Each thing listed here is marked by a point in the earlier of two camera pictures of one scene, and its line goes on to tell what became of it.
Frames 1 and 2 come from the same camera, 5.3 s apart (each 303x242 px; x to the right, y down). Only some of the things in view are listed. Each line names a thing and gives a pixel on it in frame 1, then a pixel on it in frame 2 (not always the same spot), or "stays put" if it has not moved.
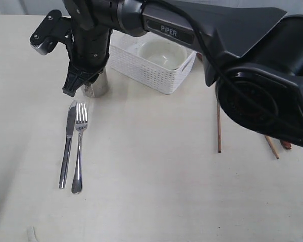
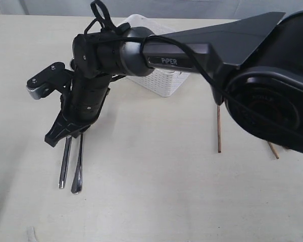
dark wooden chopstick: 219,127 stays put
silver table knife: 70,122 stays put
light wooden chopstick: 271,146 stays put
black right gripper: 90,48 to 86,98
